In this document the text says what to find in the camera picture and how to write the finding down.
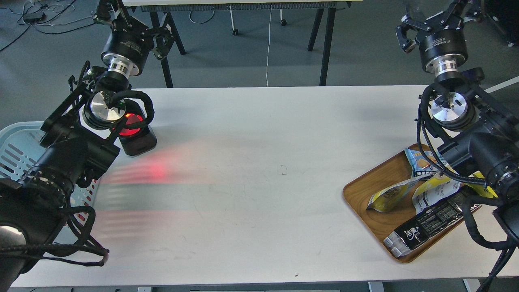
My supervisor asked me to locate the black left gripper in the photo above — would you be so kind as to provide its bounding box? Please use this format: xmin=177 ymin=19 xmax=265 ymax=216
xmin=93 ymin=0 xmax=176 ymax=76

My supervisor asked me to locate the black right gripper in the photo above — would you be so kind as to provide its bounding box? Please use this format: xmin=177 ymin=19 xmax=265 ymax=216
xmin=396 ymin=0 xmax=485 ymax=80

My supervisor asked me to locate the yellow white snack pouch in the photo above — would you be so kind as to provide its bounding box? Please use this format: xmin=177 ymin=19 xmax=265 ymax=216
xmin=366 ymin=177 xmax=421 ymax=213
xmin=412 ymin=172 xmax=464 ymax=214

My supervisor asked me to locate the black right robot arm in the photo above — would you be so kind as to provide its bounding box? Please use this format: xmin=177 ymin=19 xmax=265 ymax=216
xmin=395 ymin=0 xmax=519 ymax=292

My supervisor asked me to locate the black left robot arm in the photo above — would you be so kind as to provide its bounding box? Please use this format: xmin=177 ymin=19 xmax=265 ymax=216
xmin=1 ymin=0 xmax=177 ymax=292

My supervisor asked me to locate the blue snack packet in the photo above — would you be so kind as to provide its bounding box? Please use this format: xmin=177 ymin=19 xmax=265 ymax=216
xmin=404 ymin=148 xmax=438 ymax=178

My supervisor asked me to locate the light blue plastic basket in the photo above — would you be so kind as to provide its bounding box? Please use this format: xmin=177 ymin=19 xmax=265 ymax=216
xmin=0 ymin=121 xmax=99 ymax=244

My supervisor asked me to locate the black snack package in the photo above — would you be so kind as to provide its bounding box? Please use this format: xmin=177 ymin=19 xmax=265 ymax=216
xmin=382 ymin=186 xmax=477 ymax=258

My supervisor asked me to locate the black leg background table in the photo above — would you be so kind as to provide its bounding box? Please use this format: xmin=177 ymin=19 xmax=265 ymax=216
xmin=123 ymin=0 xmax=352 ymax=86

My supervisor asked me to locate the black power adapter on floor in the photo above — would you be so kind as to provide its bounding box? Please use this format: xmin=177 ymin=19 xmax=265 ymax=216
xmin=22 ymin=11 xmax=46 ymax=24

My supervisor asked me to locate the black barcode scanner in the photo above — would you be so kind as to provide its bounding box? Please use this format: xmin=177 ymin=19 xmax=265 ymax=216
xmin=119 ymin=99 xmax=157 ymax=157

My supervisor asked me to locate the wooden tray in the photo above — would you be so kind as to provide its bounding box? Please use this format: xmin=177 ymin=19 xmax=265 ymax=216
xmin=343 ymin=144 xmax=482 ymax=263

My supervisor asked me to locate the white hanging cable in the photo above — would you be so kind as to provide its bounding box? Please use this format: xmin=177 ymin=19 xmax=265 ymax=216
xmin=266 ymin=8 xmax=272 ymax=87

